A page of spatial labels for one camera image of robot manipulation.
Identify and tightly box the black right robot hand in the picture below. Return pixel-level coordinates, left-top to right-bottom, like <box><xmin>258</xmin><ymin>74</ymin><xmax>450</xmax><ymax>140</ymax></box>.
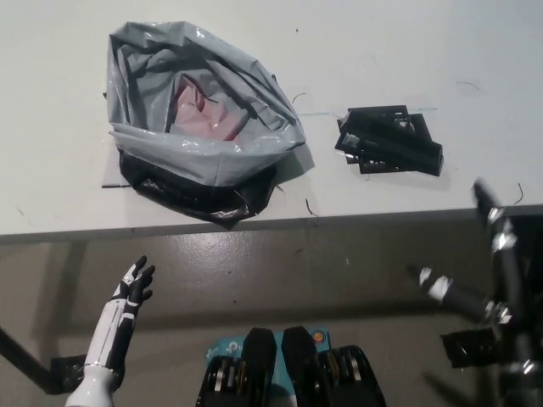
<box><xmin>406</xmin><ymin>176</ymin><xmax>543</xmax><ymax>407</ymax></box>

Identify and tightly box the grey and black plastic bag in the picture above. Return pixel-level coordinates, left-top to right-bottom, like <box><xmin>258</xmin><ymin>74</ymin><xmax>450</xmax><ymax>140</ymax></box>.
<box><xmin>104</xmin><ymin>17</ymin><xmax>309</xmax><ymax>230</ymax></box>

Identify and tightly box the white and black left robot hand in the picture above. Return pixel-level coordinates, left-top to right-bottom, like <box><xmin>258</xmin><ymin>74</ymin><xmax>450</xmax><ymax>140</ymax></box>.
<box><xmin>83</xmin><ymin>254</ymin><xmax>156</xmax><ymax>375</ymax></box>

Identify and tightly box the black table leg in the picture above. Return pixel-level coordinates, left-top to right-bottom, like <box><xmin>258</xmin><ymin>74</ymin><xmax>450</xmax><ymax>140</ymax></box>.
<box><xmin>0</xmin><ymin>325</ymin><xmax>59</xmax><ymax>393</ymax></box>

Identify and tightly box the pink item inside bag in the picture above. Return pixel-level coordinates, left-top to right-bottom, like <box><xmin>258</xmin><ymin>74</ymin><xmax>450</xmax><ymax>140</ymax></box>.
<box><xmin>169</xmin><ymin>74</ymin><xmax>248</xmax><ymax>142</ymax></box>

